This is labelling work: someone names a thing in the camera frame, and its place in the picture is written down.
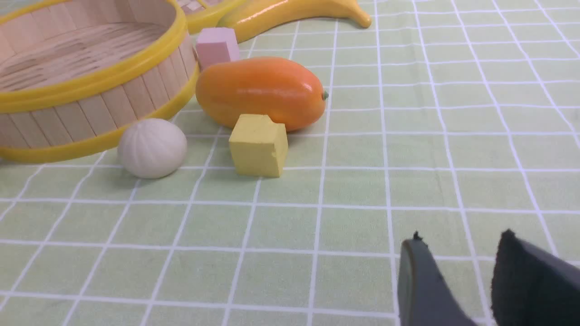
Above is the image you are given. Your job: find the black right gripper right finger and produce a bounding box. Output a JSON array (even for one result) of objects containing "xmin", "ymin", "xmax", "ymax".
[{"xmin": 491, "ymin": 229, "xmax": 580, "ymax": 326}]

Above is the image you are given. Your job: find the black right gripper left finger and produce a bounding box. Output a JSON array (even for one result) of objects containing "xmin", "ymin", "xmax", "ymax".
[{"xmin": 398, "ymin": 231, "xmax": 476, "ymax": 326}]

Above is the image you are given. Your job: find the white bun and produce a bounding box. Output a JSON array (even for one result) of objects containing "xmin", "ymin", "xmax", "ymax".
[{"xmin": 117, "ymin": 119, "xmax": 187, "ymax": 179}]

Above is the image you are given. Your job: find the bamboo steamer tray yellow rim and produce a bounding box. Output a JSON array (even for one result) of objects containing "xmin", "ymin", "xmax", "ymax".
[{"xmin": 0, "ymin": 0, "xmax": 199, "ymax": 163}]

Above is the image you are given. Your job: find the green checkered tablecloth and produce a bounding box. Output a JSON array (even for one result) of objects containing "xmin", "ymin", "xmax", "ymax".
[{"xmin": 1, "ymin": 0, "xmax": 580, "ymax": 326}]

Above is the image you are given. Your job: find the yellow foam cube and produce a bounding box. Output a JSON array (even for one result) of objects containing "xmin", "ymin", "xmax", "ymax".
[{"xmin": 229, "ymin": 114, "xmax": 288, "ymax": 178}]

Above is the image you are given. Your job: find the orange toy mango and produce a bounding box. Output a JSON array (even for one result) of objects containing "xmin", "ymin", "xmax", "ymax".
[{"xmin": 195, "ymin": 56, "xmax": 328, "ymax": 132}]

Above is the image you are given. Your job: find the pink foam cube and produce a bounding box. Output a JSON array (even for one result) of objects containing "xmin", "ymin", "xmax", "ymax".
[{"xmin": 195, "ymin": 27, "xmax": 240, "ymax": 70}]

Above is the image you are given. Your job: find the yellow toy banana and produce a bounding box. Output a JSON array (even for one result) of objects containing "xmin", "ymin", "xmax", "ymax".
[{"xmin": 216, "ymin": 0, "xmax": 372, "ymax": 43}]

